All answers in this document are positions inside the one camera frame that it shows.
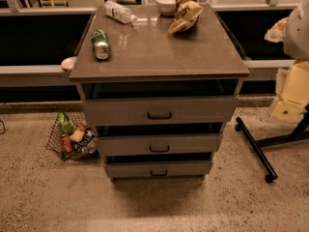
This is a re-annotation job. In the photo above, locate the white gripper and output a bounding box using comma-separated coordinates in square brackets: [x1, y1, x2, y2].
[270, 61, 309, 121]

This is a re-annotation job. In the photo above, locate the grey drawer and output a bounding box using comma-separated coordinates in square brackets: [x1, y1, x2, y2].
[81, 97, 236, 126]
[105, 160, 212, 179]
[97, 133, 222, 157]

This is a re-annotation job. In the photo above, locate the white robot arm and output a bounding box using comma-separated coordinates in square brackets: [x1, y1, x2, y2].
[265, 0, 309, 121]

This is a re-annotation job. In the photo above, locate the grey drawer cabinet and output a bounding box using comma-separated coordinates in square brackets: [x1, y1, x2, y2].
[69, 3, 251, 184]

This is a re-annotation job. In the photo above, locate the yellow chip bag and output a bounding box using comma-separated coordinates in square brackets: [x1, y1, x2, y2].
[168, 1, 204, 35]

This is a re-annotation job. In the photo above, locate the white bowl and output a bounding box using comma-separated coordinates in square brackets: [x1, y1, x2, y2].
[155, 0, 176, 15]

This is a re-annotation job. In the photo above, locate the clear plastic water bottle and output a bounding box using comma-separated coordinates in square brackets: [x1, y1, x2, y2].
[104, 1, 137, 24]

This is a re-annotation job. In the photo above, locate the green soda can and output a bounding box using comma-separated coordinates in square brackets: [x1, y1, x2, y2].
[91, 30, 111, 60]

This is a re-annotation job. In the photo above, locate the blue can in basket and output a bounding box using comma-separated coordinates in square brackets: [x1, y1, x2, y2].
[75, 130, 97, 155]

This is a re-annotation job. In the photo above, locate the yellow packet in basket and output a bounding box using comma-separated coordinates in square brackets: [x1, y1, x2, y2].
[70, 123, 87, 142]

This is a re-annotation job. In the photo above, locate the green snack bag in basket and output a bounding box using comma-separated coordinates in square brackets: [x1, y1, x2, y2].
[56, 112, 74, 135]

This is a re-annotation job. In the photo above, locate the black wire basket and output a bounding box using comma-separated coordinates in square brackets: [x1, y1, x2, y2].
[46, 112, 98, 160]

